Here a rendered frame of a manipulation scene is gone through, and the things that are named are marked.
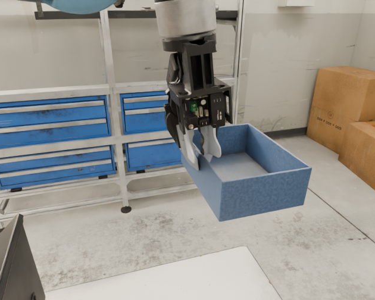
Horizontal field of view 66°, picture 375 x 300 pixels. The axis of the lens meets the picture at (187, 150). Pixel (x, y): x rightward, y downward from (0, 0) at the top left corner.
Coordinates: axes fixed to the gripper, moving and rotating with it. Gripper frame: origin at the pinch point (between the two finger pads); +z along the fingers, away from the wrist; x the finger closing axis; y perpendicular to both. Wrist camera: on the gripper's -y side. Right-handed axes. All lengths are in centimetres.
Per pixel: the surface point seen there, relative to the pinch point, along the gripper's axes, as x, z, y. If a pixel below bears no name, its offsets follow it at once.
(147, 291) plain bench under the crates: -14.7, 41.0, -10.6
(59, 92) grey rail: -43, 15, -138
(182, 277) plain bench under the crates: -5.1, 42.2, -12.7
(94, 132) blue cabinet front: -31, 45, -140
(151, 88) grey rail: 10, 23, -139
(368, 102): 209, 81, -165
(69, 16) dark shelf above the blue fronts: -26, -23, -141
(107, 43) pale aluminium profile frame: -10, -7, -140
